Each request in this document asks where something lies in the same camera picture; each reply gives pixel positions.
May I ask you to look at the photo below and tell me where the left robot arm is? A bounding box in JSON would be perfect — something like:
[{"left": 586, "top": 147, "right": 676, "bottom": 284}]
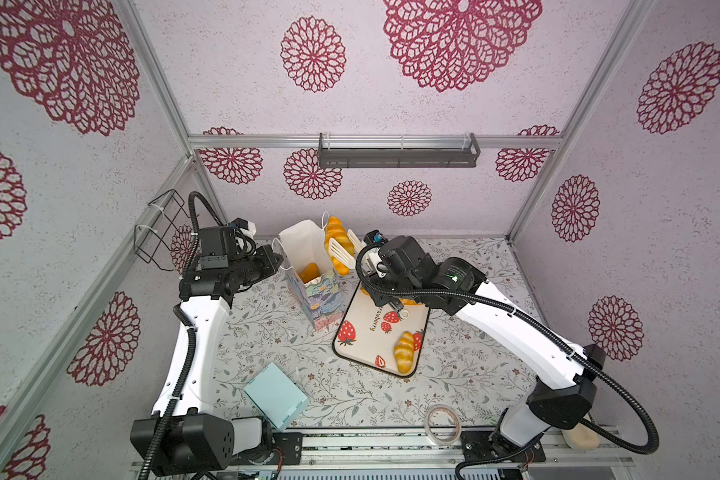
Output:
[{"left": 130, "top": 245, "right": 283, "bottom": 479}]

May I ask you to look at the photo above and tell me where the floral paper bag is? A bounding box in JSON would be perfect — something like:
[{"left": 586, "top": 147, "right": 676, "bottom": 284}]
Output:
[{"left": 272, "top": 220, "right": 345, "bottom": 332}]

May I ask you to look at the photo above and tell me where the strawberry print bread tray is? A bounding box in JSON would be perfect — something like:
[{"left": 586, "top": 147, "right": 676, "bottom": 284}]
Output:
[{"left": 333, "top": 286, "right": 430, "bottom": 378}]

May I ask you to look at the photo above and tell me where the long twisted bread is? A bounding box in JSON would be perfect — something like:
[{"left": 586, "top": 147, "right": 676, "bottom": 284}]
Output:
[{"left": 360, "top": 285, "right": 423, "bottom": 306}]

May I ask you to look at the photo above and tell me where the black wire basket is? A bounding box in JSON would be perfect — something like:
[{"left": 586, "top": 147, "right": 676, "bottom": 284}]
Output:
[{"left": 132, "top": 189, "right": 193, "bottom": 274}]

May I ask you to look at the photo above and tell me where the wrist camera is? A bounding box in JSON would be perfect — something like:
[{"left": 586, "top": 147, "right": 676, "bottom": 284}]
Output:
[
  {"left": 199, "top": 218, "right": 256, "bottom": 269},
  {"left": 363, "top": 230, "right": 438, "bottom": 284}
]

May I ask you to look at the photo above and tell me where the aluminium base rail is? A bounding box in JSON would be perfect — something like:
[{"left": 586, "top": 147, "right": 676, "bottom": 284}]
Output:
[{"left": 212, "top": 427, "right": 639, "bottom": 479}]

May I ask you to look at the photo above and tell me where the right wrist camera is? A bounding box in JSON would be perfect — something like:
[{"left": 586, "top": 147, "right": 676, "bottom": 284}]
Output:
[{"left": 363, "top": 230, "right": 438, "bottom": 284}]

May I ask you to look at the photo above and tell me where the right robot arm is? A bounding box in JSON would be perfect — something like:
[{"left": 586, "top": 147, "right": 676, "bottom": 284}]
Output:
[{"left": 343, "top": 230, "right": 660, "bottom": 463}]

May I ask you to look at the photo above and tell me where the clear tape roll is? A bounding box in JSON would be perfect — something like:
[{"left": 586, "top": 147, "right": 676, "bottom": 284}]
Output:
[{"left": 424, "top": 404, "right": 462, "bottom": 446}]

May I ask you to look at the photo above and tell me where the light green box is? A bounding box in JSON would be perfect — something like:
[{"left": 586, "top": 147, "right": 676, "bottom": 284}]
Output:
[{"left": 243, "top": 363, "right": 309, "bottom": 432}]

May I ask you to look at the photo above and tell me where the beige brush block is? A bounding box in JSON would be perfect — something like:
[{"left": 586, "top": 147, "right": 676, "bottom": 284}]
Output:
[{"left": 561, "top": 423, "right": 600, "bottom": 451}]

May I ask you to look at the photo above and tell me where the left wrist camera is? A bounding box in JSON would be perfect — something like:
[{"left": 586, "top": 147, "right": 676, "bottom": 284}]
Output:
[{"left": 199, "top": 218, "right": 256, "bottom": 269}]

